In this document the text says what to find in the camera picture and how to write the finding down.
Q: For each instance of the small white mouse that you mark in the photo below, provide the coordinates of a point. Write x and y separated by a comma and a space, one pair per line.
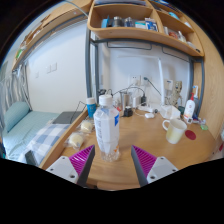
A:
149, 115

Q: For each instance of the white power strip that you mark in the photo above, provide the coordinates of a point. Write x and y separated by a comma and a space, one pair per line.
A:
146, 108

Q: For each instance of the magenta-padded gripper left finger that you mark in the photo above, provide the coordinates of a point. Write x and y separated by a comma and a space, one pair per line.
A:
63, 168

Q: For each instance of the bed with checked blanket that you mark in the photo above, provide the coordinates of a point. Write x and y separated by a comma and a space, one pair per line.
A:
36, 133

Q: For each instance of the clear plastic water bottle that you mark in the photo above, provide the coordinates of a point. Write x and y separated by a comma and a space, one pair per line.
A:
106, 130

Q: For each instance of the blue spray bottle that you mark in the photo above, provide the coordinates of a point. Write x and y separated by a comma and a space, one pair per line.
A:
196, 100

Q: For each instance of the striped curtain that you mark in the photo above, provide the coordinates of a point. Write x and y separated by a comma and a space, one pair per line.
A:
13, 90

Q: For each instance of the blue white-capped can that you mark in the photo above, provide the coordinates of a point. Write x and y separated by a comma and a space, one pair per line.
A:
91, 108

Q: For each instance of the white desk lamp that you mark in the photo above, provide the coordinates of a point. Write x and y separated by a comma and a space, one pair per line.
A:
161, 83

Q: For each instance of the small wooden figure toy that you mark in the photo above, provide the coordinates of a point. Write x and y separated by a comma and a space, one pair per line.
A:
174, 95

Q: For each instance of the cream ceramic mug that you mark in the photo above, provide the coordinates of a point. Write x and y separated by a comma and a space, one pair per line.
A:
175, 131

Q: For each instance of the bagged bread bun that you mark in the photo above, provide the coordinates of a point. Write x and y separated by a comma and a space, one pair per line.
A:
76, 140
86, 126

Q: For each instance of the wooden shelf unit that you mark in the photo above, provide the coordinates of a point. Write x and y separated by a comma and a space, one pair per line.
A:
140, 20

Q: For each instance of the metal cup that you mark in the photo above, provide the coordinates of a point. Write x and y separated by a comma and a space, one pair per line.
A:
125, 100

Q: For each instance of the light green pillow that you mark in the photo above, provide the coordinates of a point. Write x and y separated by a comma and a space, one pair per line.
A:
16, 115

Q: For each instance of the white paper bag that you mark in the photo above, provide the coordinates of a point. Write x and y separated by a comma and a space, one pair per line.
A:
170, 112

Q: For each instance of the white red-pump dispenser bottle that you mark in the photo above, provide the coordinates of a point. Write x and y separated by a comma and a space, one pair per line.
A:
189, 110

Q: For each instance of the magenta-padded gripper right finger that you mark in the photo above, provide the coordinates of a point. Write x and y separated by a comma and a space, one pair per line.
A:
160, 168

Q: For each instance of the dark grey laptop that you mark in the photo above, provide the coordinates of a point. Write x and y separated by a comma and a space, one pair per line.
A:
66, 117

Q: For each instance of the wooden bunk bed frame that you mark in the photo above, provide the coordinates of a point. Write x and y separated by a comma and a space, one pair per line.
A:
50, 30

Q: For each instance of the black charger block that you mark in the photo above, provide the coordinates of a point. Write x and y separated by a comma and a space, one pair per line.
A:
128, 112

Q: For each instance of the flat round red coaster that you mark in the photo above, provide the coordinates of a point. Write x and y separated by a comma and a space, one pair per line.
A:
191, 135

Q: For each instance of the grey metal desk frame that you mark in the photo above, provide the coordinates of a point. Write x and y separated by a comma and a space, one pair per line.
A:
87, 66

